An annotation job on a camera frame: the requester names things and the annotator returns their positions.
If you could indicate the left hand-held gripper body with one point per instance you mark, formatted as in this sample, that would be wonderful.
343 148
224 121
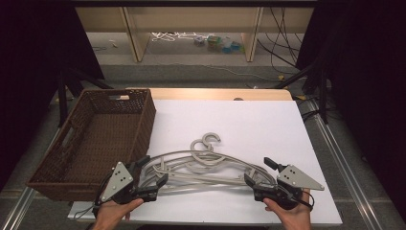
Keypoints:
118 180

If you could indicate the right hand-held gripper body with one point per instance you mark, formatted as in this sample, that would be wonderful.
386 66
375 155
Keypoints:
295 179

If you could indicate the brown wicker basket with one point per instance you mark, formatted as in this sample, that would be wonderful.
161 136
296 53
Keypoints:
102 134

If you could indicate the grey plastic clothes hanger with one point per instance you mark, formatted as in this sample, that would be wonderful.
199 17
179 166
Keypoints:
192 146
209 134
204 189

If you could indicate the person's left hand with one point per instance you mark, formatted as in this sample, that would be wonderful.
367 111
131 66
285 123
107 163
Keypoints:
111 214

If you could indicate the person's right hand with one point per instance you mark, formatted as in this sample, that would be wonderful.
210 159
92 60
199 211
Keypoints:
295 218

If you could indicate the white table mat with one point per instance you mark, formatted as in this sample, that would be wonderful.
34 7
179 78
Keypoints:
242 127

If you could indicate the white hangers on shelf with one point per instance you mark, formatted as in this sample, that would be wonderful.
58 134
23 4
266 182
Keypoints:
166 36

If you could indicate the pile of colourful toys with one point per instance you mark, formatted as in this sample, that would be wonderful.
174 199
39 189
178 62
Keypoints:
220 43

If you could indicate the black curtain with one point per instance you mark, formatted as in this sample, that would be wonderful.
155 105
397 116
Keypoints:
367 64
35 48

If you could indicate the light wooden shelf frame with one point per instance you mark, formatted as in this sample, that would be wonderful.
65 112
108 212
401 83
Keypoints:
191 19

